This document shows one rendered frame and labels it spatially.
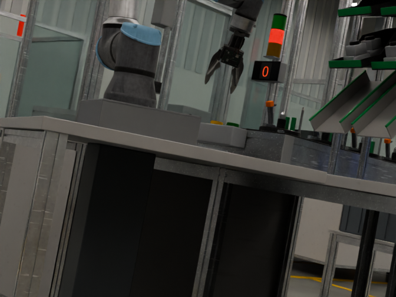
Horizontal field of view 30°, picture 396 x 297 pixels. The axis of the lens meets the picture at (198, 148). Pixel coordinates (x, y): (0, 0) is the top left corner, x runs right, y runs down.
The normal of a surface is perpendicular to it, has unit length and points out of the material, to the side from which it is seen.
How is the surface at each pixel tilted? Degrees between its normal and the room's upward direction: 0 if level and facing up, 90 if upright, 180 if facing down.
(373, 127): 45
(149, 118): 90
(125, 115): 90
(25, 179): 90
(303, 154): 90
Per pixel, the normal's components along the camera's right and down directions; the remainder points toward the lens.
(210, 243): -0.69, -0.15
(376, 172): 0.70, 0.11
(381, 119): -0.44, -0.81
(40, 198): 0.36, 0.04
